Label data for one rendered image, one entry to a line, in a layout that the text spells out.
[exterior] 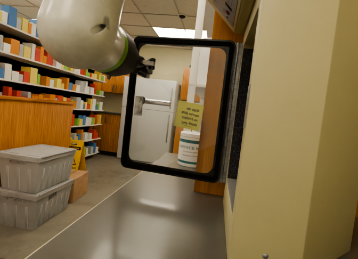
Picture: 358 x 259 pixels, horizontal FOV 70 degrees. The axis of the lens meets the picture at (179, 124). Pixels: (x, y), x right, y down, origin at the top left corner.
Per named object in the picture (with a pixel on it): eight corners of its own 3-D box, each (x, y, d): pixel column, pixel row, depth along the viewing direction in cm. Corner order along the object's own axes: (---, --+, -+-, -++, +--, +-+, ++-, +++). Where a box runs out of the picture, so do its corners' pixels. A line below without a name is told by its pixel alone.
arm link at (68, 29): (8, 48, 33) (83, 71, 32) (31, -48, 32) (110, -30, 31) (68, 67, 47) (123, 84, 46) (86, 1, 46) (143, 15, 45)
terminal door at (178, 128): (219, 184, 71) (237, 40, 69) (120, 167, 78) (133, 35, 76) (219, 183, 72) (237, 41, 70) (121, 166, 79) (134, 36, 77)
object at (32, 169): (75, 178, 275) (78, 148, 273) (36, 196, 215) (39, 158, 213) (40, 173, 281) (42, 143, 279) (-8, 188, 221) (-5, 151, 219)
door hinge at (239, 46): (225, 182, 72) (242, 43, 70) (225, 185, 70) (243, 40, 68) (219, 181, 73) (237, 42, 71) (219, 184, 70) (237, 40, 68)
